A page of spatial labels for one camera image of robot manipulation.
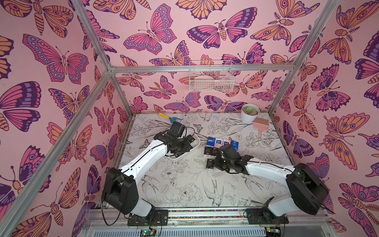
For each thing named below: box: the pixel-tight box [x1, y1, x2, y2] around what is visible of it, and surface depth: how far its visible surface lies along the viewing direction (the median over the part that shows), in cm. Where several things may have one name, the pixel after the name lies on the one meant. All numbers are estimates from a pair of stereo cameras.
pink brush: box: [252, 117, 270, 138], surface depth 115 cm
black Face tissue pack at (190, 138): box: [186, 134, 196, 144], surface depth 105 cm
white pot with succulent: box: [240, 103, 261, 124], surface depth 109 cm
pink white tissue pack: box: [214, 137, 224, 149], surface depth 102 cm
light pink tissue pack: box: [222, 138, 231, 146], surface depth 102 cm
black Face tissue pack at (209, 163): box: [205, 158, 215, 169], surface depth 89 cm
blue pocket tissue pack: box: [206, 136, 216, 148], surface depth 102 cm
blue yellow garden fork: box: [158, 112, 184, 123], surface depth 119 cm
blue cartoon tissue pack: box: [230, 140, 240, 152], surface depth 102 cm
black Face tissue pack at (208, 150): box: [203, 146, 213, 156], surface depth 99 cm
